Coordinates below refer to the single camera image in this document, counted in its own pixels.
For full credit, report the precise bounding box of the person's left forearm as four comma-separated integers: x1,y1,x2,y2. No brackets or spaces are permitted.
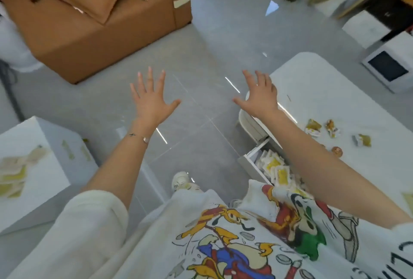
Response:
81,123,159,209

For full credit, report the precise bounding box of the white cartoon print shirt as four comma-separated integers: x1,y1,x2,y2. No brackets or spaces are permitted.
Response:
6,179,413,279

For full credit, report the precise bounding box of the thin silver bracelet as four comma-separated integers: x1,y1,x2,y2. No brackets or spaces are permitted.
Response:
128,132,150,144

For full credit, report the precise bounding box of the yellow snack packet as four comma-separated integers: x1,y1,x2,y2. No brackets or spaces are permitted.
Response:
305,119,322,135

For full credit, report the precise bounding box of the person's left hand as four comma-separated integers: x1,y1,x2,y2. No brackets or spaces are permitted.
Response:
130,67,181,127

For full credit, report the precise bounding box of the black cable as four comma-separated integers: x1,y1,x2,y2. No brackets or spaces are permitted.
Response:
0,61,26,122

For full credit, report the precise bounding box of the white box with dark panel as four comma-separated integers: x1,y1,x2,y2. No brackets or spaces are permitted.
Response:
361,31,413,94

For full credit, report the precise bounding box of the person's right forearm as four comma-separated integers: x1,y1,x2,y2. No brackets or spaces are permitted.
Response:
258,108,412,229

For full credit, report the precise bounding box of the white table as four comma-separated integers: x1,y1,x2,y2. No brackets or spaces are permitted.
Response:
238,52,413,221

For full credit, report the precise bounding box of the pile of yellow packets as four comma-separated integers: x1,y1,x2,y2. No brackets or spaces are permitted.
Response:
256,150,311,196

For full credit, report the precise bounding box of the white side cabinet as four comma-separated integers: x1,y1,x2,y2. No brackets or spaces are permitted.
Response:
0,116,99,235

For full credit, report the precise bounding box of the plain white box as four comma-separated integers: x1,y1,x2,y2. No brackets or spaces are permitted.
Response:
342,10,392,49

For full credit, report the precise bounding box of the white shoe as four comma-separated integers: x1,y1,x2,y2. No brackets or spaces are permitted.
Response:
171,172,204,193

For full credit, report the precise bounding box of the white open drawer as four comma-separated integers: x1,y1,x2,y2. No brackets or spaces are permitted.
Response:
237,137,310,194

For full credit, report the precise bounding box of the brown leather sofa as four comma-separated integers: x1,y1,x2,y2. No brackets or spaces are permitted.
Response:
0,0,193,85

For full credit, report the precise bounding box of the person's right hand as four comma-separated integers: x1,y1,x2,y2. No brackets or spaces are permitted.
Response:
233,70,279,118

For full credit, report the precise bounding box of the white and olive snack packet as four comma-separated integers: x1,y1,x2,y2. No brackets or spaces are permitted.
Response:
352,134,372,147

